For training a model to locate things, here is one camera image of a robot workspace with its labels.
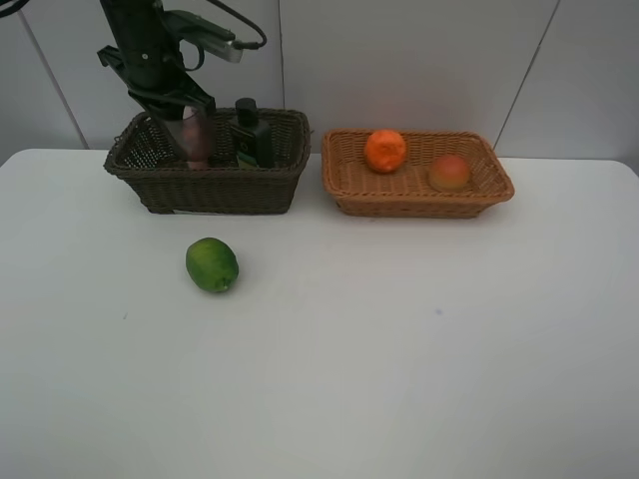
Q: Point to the orange tangerine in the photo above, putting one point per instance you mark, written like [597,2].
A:
[385,151]

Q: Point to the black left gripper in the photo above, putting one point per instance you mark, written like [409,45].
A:
[147,58]

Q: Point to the orange wicker basket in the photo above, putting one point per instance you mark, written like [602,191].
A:
[407,193]

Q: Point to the dark brown wicker basket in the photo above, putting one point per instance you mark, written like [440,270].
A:
[149,162]

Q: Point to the purple translucent plastic cup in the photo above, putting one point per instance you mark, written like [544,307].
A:
[197,138]

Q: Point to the red yellow peach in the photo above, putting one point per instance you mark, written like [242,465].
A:
[449,173]

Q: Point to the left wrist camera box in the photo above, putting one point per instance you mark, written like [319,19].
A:
[204,35]

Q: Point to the dark green shampoo bottle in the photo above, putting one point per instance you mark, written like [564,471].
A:
[252,136]

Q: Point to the green lime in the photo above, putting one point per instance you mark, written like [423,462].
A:
[212,265]

